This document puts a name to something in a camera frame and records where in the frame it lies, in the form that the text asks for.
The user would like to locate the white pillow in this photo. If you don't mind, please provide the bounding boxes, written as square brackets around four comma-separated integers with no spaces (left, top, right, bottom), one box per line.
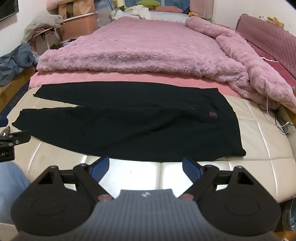
[148,10,190,23]

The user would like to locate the pink curtain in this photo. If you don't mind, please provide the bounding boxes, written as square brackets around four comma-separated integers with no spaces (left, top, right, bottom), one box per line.
[191,0,218,19]

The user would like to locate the green plush toy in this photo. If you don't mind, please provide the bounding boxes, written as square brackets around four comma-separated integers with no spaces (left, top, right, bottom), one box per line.
[136,0,160,6]

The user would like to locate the black plastic bag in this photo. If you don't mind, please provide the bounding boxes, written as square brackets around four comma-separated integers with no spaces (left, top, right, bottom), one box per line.
[280,199,296,232]

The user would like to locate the salmon pink pillow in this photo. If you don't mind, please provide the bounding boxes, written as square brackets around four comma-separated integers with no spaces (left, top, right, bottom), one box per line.
[154,6,184,14]

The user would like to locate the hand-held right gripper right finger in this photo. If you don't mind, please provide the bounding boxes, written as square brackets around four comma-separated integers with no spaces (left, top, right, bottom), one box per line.
[178,157,257,202]

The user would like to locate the blue-grey plastic bag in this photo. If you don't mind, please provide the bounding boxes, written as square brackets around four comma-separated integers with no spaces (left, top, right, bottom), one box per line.
[0,43,39,87]

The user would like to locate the black cable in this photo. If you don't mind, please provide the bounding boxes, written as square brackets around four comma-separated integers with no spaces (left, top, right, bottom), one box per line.
[258,104,290,138]

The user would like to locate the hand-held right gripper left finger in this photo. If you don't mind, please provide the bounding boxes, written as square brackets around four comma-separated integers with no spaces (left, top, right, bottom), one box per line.
[37,156,114,202]

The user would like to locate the floral fabric bag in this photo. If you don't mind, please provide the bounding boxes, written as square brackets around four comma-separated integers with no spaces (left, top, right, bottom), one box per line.
[58,0,96,17]

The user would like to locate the brown cardboard box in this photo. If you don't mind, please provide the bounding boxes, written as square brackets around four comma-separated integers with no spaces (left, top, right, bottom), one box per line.
[0,66,36,112]

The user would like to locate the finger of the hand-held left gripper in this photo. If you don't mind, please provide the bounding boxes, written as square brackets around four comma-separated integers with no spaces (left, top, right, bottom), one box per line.
[0,126,31,147]

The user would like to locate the cream leather bench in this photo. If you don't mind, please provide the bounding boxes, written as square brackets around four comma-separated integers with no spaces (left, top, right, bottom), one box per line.
[0,87,296,204]

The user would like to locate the brown plastic storage bin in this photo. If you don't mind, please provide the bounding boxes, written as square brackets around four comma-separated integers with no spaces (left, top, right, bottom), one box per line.
[54,10,98,44]

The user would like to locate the white cloth pile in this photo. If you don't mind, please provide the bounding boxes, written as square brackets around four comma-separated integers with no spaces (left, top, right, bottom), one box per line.
[110,5,151,21]

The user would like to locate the black pants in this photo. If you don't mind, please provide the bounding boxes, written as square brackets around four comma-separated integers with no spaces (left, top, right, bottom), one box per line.
[11,81,247,163]

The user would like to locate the white cable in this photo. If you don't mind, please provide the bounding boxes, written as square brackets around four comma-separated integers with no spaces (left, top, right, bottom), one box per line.
[263,57,290,127]

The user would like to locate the black wall television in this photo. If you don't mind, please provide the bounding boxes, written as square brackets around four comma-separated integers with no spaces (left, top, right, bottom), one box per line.
[0,0,19,22]

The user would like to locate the pale pink plush cushion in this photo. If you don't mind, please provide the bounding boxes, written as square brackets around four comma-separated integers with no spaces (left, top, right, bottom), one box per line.
[46,0,61,11]

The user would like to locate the pink fluffy blanket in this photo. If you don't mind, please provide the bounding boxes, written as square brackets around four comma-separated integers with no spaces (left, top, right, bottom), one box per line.
[37,16,296,114]

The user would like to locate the yellow plush toy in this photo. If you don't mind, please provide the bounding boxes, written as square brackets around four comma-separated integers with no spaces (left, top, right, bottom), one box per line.
[266,16,285,29]

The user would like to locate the pink bed sheet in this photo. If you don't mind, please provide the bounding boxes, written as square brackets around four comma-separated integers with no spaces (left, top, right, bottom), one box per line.
[29,70,241,99]

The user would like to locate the person's leg in blue jeans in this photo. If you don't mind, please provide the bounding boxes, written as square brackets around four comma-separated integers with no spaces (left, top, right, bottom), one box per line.
[0,161,31,225]

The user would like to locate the pink quilted headboard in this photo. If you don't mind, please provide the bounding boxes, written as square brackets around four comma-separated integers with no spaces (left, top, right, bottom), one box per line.
[235,14,296,78]

